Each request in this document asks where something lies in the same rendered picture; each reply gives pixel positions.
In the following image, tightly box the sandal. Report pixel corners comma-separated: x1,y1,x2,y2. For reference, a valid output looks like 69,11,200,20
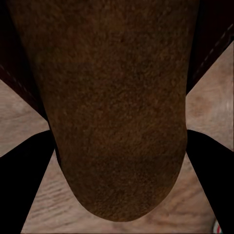
0,0,234,222

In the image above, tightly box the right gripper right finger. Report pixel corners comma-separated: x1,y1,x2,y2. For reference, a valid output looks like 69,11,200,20
186,130,234,234

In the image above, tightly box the gym shoe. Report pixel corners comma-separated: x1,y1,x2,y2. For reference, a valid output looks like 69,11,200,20
211,218,223,234

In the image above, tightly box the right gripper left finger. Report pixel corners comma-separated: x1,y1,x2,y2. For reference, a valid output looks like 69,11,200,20
0,130,55,234

